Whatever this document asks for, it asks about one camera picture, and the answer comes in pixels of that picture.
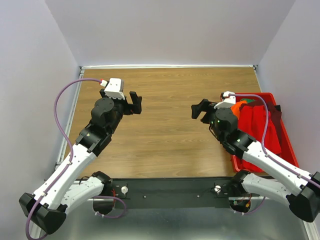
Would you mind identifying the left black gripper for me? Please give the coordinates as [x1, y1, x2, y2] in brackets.
[100, 89, 143, 135]

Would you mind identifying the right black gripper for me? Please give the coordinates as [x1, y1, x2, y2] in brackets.
[191, 98, 223, 142]

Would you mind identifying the red t shirt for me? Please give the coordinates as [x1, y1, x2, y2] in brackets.
[234, 104, 283, 173]

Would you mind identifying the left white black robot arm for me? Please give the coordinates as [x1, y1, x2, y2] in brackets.
[19, 89, 142, 239]

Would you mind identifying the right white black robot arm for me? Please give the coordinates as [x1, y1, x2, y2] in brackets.
[191, 99, 320, 223]

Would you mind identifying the orange t shirt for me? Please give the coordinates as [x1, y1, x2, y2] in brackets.
[230, 100, 247, 120]

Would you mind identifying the green t shirt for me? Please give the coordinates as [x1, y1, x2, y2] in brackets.
[241, 98, 255, 104]

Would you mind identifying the maroon t shirt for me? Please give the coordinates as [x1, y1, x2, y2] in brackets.
[265, 101, 282, 149]

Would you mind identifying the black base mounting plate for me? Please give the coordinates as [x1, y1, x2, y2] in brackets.
[93, 176, 245, 214]

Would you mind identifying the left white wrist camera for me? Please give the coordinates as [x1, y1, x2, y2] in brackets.
[104, 78, 125, 100]

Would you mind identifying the aluminium frame rail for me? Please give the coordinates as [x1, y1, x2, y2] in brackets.
[54, 82, 82, 169]

